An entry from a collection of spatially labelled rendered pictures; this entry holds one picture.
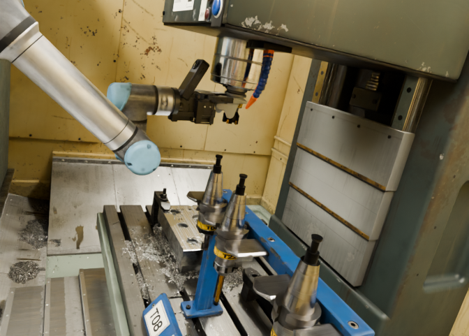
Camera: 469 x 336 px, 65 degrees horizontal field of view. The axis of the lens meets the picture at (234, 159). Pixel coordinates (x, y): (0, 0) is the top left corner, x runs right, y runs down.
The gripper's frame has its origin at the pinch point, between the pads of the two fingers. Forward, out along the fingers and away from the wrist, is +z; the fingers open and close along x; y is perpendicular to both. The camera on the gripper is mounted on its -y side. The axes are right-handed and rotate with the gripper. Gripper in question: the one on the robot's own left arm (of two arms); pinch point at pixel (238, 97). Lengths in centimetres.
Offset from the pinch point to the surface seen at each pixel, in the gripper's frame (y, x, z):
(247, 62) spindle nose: -10.2, 7.5, -3.2
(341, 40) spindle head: -17.8, 32.8, 2.7
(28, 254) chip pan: 74, -51, -53
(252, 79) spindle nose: -6.0, 8.0, -1.2
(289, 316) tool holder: 18, 62, -24
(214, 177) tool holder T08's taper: 12.3, 28.7, -19.7
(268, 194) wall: 75, -88, 85
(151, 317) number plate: 47, 25, -29
